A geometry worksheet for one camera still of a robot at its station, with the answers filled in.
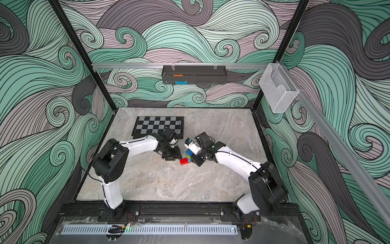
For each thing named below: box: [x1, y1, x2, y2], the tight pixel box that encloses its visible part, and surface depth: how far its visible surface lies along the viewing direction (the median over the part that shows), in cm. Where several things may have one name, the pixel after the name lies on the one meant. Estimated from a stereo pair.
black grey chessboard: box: [131, 116, 185, 140], surface depth 109 cm
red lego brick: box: [179, 157, 191, 166], surface depth 92 cm
